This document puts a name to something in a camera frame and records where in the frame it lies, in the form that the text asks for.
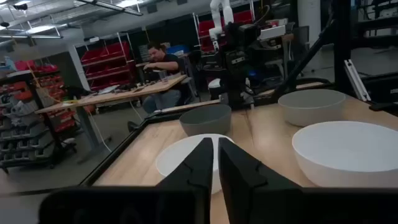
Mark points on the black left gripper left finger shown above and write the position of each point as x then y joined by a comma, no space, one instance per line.
199,174

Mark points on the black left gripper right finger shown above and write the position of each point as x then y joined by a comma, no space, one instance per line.
239,180

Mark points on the dark grey bowl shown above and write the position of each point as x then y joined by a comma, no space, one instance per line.
205,123

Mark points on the light grey bowl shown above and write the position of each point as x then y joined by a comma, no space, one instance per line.
311,113

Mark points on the white bowl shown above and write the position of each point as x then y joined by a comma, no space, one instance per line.
342,149
174,155

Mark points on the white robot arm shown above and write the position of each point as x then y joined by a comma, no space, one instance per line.
217,15

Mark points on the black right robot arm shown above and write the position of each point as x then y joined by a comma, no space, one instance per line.
236,77

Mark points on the wooden workbench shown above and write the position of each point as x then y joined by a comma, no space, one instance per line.
118,95

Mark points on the person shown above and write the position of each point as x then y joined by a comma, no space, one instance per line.
169,63

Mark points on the blue storage bin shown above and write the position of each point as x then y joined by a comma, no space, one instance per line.
178,49

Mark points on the red bin shelving rack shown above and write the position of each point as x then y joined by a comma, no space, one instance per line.
105,59
205,28

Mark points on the white box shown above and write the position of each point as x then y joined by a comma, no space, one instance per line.
272,31

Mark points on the silver aluminium extrusion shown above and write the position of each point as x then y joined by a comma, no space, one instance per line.
357,82

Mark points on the black rack with storage bins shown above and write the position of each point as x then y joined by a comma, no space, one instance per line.
25,124

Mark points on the black table border rail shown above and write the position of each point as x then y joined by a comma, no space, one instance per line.
124,143

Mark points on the black rig frame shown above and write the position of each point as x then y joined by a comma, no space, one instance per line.
343,37

